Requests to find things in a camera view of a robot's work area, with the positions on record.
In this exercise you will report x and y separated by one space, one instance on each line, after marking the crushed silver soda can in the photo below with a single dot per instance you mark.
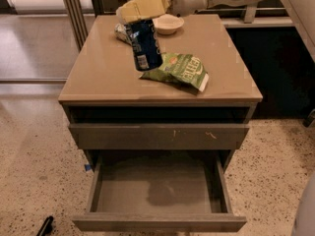
121 33

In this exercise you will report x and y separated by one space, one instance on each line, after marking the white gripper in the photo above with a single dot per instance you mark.
133 10

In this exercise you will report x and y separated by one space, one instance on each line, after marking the open grey middle drawer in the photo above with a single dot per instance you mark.
182 191

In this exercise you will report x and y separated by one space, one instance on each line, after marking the blue pepsi can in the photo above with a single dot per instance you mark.
144 41

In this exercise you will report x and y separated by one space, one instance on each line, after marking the white paper bowl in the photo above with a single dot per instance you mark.
168 24

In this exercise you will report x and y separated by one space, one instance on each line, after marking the black object on floor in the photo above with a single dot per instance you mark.
46 226

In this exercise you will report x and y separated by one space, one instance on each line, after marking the green chip bag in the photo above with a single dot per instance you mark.
180 69

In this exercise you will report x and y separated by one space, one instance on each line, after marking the grey top drawer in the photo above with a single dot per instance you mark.
159 136

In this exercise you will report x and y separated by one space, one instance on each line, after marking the grey drawer cabinet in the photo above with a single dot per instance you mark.
104 87

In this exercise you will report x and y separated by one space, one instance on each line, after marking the blue tape piece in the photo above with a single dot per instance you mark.
88 167

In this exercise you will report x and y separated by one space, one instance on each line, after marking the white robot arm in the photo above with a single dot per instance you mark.
288 206

